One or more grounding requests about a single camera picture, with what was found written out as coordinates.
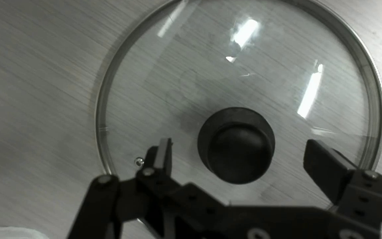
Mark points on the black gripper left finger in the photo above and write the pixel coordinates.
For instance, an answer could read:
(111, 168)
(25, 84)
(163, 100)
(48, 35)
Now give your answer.
(165, 159)

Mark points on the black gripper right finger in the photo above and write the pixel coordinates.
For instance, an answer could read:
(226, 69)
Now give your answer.
(332, 176)

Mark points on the glass lid with black knob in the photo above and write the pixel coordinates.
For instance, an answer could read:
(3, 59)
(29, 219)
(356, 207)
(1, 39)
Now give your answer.
(238, 146)

